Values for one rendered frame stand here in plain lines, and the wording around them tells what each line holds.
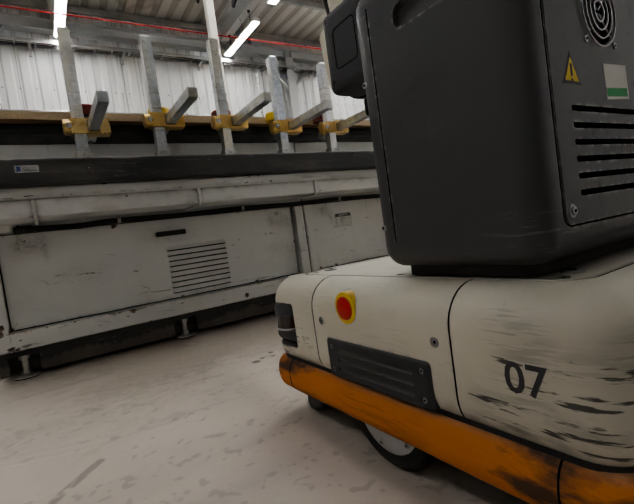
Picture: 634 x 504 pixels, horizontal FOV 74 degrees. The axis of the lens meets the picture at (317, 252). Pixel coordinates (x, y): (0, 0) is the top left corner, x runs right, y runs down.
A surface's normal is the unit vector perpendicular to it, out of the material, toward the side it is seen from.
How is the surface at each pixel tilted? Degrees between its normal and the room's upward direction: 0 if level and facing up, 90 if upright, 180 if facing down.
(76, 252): 91
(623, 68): 90
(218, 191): 90
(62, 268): 90
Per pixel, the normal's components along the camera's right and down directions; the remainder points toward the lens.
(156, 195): 0.54, -0.04
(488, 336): -0.84, 0.05
